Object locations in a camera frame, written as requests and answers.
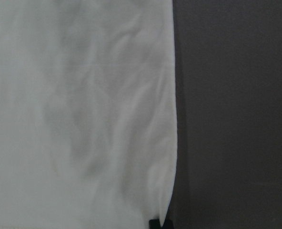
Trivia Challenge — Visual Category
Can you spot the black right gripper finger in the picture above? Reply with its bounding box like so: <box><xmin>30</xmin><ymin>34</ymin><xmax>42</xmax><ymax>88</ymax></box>
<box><xmin>149</xmin><ymin>219</ymin><xmax>173</xmax><ymax>229</ymax></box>

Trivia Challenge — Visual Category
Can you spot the cream long-sleeve graphic shirt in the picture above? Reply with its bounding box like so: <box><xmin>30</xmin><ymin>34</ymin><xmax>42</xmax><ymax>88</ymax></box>
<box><xmin>0</xmin><ymin>0</ymin><xmax>178</xmax><ymax>229</ymax></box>

